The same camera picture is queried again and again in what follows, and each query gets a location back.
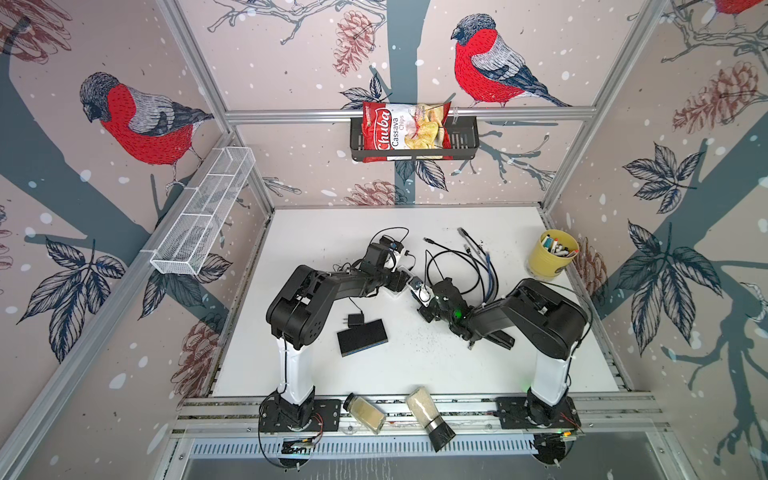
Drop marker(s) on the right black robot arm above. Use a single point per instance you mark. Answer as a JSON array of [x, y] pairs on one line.
[[555, 325]]

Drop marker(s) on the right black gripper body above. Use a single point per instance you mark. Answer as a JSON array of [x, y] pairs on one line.
[[433, 311]]

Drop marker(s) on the black stapler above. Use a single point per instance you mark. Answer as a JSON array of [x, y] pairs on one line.
[[501, 338]]

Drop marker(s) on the white wire mesh shelf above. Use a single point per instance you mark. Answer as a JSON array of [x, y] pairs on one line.
[[186, 246]]

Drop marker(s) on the yellow cup with pens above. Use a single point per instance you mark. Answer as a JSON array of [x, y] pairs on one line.
[[552, 253]]

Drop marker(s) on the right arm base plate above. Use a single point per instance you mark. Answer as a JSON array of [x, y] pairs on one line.
[[518, 413]]

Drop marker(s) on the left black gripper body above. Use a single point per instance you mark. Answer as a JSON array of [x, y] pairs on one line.
[[394, 283]]

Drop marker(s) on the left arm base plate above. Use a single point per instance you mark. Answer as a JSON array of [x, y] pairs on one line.
[[314, 415]]

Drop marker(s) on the black network switch box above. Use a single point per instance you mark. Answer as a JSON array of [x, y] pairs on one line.
[[356, 339]]

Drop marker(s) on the black wall basket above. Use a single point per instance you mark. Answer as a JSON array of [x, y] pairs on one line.
[[461, 142]]

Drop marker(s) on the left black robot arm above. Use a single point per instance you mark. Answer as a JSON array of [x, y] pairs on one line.
[[300, 310]]

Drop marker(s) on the red cassava chips bag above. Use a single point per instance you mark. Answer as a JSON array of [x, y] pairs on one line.
[[389, 127]]

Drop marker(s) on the glass spice jar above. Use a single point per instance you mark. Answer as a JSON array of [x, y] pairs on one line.
[[365, 412]]

